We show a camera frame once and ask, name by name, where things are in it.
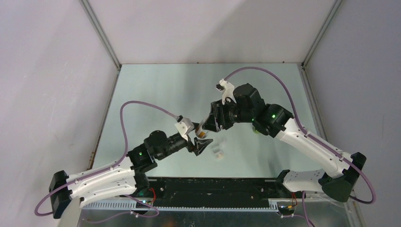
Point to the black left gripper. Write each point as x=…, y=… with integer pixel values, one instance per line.
x=200, y=144

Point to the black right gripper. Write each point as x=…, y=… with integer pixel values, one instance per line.
x=214, y=121

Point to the white pill bottle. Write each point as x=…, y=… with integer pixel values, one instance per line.
x=199, y=131

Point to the green pill bottle black label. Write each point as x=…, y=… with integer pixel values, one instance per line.
x=255, y=130

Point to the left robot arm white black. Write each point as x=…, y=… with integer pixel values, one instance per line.
x=119, y=177

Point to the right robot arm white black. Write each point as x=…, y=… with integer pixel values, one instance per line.
x=339, y=170

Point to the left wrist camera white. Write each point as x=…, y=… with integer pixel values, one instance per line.
x=184, y=126

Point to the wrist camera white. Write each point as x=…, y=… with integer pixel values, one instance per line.
x=184, y=126
x=227, y=91

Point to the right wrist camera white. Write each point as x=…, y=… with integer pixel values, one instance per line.
x=227, y=91

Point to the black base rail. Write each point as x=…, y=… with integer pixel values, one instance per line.
x=212, y=192

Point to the white slotted cable duct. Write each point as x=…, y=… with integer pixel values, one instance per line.
x=126, y=205

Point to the left aluminium corner post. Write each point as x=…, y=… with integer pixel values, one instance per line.
x=95, y=22

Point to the aluminium corner post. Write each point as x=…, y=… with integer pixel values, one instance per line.
x=95, y=22
x=321, y=32

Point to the right aluminium corner post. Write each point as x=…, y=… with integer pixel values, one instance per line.
x=321, y=32

